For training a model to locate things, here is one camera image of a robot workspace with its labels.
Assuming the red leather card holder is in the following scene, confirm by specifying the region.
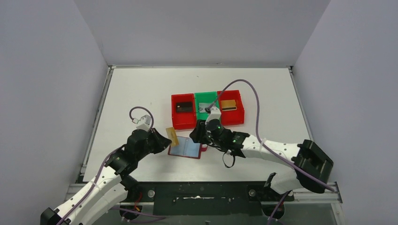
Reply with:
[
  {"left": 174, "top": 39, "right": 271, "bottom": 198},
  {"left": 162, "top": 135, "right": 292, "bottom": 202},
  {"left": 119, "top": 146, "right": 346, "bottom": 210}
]
[{"left": 168, "top": 136, "right": 208, "bottom": 159}]

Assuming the yellow credit card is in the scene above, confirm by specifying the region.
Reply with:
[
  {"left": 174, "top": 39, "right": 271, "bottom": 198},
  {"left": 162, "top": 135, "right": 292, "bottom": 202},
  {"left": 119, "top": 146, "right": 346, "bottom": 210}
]
[
  {"left": 166, "top": 127, "right": 179, "bottom": 147},
  {"left": 220, "top": 99, "right": 237, "bottom": 112}
]

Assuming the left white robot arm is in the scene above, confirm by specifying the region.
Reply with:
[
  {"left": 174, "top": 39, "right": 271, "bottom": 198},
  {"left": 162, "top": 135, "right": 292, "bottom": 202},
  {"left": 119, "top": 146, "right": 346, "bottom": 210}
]
[{"left": 40, "top": 128, "right": 172, "bottom": 225}]

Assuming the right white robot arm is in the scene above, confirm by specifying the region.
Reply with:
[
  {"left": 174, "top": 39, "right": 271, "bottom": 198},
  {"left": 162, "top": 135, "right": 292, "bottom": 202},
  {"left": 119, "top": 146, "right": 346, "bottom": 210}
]
[{"left": 190, "top": 119, "right": 334, "bottom": 200}]

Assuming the silver credit card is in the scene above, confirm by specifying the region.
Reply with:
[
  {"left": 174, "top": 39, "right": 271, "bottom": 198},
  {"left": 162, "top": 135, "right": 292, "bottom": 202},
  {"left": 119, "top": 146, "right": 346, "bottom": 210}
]
[{"left": 198, "top": 102, "right": 215, "bottom": 114}]

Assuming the black credit card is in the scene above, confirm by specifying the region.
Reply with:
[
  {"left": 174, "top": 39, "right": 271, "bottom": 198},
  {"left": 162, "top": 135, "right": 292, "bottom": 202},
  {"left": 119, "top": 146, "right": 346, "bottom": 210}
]
[{"left": 176, "top": 101, "right": 193, "bottom": 113}]

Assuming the right red plastic bin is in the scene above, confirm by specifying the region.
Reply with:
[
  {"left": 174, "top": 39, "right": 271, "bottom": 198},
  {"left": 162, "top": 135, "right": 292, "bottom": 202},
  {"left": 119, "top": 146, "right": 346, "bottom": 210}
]
[{"left": 218, "top": 90, "right": 245, "bottom": 126}]

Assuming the red plastic bin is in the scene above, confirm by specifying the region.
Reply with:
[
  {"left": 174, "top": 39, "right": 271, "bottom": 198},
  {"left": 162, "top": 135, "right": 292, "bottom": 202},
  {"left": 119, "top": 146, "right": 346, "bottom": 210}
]
[
  {"left": 171, "top": 93, "right": 197, "bottom": 130},
  {"left": 218, "top": 90, "right": 245, "bottom": 126}
]

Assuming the left red plastic bin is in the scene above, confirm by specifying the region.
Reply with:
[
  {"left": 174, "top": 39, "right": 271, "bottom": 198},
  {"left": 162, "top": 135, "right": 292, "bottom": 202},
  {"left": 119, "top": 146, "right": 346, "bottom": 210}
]
[{"left": 171, "top": 93, "right": 197, "bottom": 130}]

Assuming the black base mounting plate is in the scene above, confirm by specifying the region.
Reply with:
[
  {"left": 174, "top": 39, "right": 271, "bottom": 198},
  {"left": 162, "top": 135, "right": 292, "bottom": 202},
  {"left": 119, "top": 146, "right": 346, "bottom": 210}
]
[{"left": 120, "top": 181, "right": 283, "bottom": 216}]

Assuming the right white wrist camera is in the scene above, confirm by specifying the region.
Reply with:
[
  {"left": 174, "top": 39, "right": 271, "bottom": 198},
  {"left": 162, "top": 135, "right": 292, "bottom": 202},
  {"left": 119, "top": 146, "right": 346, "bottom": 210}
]
[{"left": 206, "top": 106, "right": 221, "bottom": 123}]

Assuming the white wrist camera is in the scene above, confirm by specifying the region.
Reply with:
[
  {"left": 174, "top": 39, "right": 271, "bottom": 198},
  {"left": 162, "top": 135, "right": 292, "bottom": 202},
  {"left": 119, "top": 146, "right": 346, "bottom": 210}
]
[
  {"left": 206, "top": 106, "right": 221, "bottom": 123},
  {"left": 136, "top": 115, "right": 153, "bottom": 131}
]

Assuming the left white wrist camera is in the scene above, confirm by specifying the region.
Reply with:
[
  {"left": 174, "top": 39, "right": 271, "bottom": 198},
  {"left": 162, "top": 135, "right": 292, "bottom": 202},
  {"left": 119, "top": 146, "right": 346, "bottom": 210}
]
[{"left": 136, "top": 115, "right": 153, "bottom": 131}]

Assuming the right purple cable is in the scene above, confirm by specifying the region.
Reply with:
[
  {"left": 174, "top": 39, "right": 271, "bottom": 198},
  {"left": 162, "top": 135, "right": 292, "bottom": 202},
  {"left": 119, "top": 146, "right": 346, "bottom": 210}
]
[{"left": 205, "top": 79, "right": 336, "bottom": 192}]

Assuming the purple cable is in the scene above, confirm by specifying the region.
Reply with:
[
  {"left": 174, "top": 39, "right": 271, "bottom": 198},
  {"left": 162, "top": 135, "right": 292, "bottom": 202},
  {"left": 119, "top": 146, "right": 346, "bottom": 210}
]
[
  {"left": 56, "top": 106, "right": 155, "bottom": 225},
  {"left": 205, "top": 79, "right": 336, "bottom": 192}
]

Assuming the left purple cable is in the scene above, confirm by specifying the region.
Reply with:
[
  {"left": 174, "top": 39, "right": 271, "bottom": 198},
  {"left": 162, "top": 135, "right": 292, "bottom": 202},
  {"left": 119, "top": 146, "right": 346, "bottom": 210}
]
[{"left": 56, "top": 106, "right": 155, "bottom": 225}]

